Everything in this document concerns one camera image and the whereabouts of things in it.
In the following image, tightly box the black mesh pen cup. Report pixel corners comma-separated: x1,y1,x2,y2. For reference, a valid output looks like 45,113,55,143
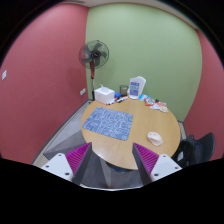
120,85,128,96

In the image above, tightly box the white tissue box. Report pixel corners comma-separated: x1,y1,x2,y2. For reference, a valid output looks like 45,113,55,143
94,86,115,104

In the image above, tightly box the red marker pen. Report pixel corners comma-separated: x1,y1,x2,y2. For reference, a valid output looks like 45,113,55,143
116,96,128,103

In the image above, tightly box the blue small packet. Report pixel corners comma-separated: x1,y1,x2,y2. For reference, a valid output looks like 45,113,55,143
138,94,148,101

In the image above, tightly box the black standing fan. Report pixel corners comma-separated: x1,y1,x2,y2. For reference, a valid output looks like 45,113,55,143
78,39,110,101

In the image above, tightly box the beige computer mouse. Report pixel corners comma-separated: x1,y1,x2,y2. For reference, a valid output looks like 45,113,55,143
147,132,163,146

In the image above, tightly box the wall power socket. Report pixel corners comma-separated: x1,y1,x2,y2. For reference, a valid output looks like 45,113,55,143
80,88,86,95

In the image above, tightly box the blue patterned mouse pad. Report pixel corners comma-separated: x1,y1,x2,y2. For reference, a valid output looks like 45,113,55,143
82,107,133,141

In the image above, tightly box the white snack packet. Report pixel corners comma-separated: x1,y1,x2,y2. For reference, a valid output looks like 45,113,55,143
150,102,168,113

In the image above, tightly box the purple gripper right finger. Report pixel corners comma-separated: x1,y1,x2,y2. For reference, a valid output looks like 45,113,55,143
132,143,181,185

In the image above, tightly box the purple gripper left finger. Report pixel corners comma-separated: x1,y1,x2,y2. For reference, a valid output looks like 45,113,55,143
42,142,92,185

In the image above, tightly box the black office chair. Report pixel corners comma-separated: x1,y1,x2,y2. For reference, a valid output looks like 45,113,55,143
172,132,215,168

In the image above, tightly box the orange snack packet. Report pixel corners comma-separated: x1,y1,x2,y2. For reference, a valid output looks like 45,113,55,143
144,98,154,106

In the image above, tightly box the round wooden table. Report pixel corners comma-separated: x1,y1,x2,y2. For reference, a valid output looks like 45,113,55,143
81,99,180,170

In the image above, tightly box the white wall switch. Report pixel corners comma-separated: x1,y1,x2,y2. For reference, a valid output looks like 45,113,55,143
2,70,7,80

